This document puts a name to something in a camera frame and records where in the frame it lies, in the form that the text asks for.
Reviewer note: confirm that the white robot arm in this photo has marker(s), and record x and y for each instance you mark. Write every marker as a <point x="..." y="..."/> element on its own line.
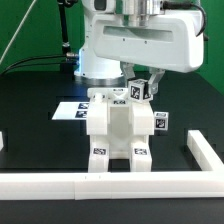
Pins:
<point x="134" y="13"/>

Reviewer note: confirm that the white U-shaped obstacle fence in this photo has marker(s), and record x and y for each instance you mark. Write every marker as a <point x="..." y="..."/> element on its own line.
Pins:
<point x="208" y="181"/>

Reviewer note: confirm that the white chair back frame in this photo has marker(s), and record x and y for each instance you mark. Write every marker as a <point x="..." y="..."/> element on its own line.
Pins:
<point x="113" y="96"/>

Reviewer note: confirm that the white chair seat part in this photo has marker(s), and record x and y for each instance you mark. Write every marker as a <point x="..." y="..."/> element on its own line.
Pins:
<point x="119" y="125"/>

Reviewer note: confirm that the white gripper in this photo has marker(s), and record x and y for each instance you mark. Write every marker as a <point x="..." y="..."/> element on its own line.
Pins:
<point x="169" y="42"/>

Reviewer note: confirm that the white tagged cube nut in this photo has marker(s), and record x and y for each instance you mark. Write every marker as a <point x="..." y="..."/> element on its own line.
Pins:
<point x="161" y="120"/>
<point x="138" y="91"/>

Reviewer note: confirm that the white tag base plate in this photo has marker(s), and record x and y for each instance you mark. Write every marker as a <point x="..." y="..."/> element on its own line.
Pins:
<point x="71" y="111"/>

